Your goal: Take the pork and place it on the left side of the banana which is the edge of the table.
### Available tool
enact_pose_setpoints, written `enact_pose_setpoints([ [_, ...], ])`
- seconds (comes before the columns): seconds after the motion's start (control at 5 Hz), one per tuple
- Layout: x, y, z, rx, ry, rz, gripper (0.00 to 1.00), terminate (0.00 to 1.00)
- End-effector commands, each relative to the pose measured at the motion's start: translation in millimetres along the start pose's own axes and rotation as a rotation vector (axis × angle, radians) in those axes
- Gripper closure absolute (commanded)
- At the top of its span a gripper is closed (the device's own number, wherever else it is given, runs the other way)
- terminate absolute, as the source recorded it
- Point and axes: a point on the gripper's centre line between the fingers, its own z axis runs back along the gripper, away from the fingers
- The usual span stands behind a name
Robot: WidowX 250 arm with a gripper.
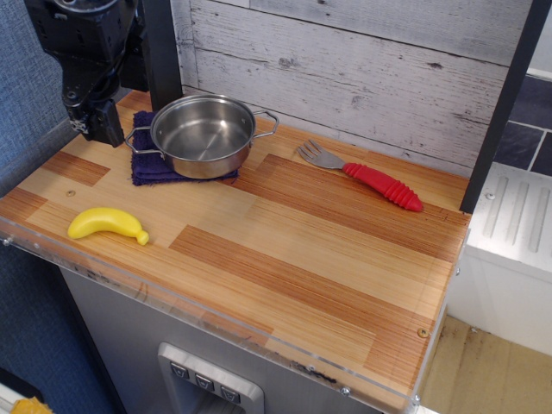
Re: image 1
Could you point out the grey toy fridge cabinet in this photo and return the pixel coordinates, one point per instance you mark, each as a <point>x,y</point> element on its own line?
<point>297,355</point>

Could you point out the yellow plastic banana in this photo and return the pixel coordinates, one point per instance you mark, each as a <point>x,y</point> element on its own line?
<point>113,220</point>

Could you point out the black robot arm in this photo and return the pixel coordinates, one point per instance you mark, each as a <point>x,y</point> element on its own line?
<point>98,45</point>

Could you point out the yellow object bottom left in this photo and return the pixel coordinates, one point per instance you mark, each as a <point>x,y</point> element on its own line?
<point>30,406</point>

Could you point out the black vertical post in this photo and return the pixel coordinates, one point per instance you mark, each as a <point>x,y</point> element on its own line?
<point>160,52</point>
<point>526,46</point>

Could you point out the black left vertical post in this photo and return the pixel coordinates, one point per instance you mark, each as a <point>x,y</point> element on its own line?
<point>160,52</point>

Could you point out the silver dispenser button panel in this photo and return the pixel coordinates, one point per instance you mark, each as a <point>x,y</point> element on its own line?
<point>195,385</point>

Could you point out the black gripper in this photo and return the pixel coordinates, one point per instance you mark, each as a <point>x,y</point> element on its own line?
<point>89,87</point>

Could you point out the purple folded cloth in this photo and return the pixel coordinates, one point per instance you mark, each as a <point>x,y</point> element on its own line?
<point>150,169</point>

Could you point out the stainless steel pot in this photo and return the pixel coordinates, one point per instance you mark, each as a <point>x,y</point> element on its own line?
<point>205,136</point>

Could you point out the clear acrylic table edge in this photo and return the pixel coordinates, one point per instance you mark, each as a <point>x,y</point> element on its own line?
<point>400,327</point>

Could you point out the red handled metal fork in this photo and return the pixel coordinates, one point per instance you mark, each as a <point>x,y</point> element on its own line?
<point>390,188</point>

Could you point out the white toy sink unit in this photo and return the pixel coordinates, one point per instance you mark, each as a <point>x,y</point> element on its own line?
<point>503,282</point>

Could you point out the black right vertical post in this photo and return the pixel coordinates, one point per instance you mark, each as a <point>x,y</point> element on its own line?
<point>526,46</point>

